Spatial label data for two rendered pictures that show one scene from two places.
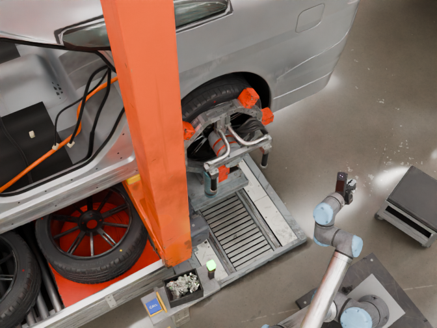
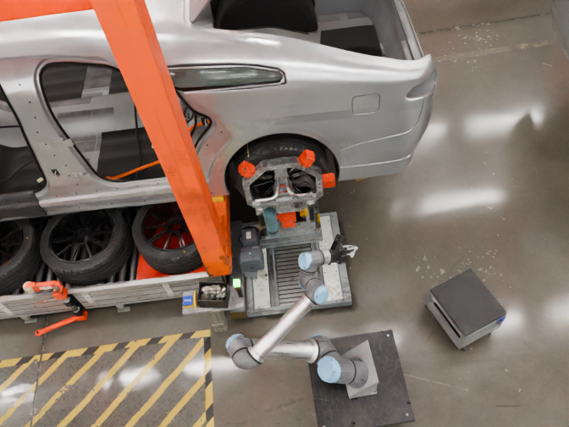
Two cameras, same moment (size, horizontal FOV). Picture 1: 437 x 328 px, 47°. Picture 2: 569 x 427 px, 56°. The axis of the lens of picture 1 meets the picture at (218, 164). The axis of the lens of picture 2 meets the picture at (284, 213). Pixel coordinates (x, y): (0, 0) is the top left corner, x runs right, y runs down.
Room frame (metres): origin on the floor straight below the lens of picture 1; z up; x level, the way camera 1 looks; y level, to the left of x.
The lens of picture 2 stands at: (-0.23, -1.25, 3.77)
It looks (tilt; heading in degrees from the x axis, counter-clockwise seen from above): 55 degrees down; 33
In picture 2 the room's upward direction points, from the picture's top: 9 degrees counter-clockwise
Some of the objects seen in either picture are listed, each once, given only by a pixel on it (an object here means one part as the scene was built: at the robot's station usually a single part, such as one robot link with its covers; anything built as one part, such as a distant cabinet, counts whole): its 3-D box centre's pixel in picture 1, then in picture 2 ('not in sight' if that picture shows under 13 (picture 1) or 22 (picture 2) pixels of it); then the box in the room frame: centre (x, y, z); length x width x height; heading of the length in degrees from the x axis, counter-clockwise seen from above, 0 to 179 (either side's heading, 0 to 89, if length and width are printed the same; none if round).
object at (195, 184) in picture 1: (205, 164); (287, 211); (1.85, 0.09, 0.32); 0.40 x 0.30 x 0.28; 121
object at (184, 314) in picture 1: (178, 307); (215, 313); (0.88, 0.22, 0.21); 0.10 x 0.10 x 0.42; 31
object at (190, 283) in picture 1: (183, 287); (213, 294); (0.91, 0.18, 0.51); 0.20 x 0.14 x 0.13; 112
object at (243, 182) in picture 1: (206, 177); (290, 224); (1.85, 0.09, 0.13); 0.50 x 0.36 x 0.10; 121
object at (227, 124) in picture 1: (246, 128); (297, 182); (1.65, -0.15, 1.03); 0.19 x 0.18 x 0.11; 31
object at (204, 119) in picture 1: (219, 138); (283, 186); (1.70, 0.00, 0.85); 0.54 x 0.07 x 0.54; 121
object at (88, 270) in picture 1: (93, 227); (178, 230); (1.32, 0.77, 0.39); 0.66 x 0.66 x 0.24
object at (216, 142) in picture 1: (225, 147); (284, 195); (1.64, -0.04, 0.85); 0.21 x 0.14 x 0.14; 31
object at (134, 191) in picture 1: (146, 192); (215, 213); (1.41, 0.42, 0.69); 0.52 x 0.17 x 0.35; 31
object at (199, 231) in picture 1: (184, 218); (251, 248); (1.46, 0.21, 0.26); 0.42 x 0.18 x 0.35; 31
